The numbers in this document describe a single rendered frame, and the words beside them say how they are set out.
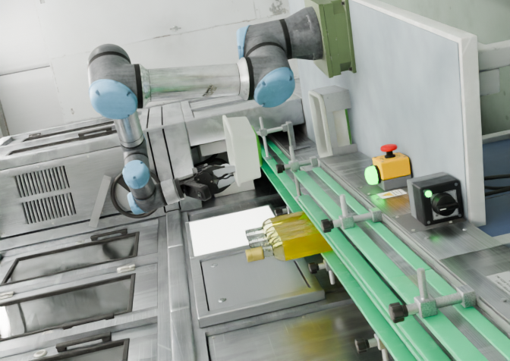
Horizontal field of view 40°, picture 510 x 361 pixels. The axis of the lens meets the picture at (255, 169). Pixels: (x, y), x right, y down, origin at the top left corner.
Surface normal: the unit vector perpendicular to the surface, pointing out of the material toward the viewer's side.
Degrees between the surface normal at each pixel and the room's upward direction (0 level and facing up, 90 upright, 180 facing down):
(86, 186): 90
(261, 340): 91
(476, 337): 90
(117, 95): 82
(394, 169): 90
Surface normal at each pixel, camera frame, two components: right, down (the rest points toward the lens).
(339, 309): -0.18, -0.96
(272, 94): 0.33, 0.73
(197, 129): 0.13, 0.21
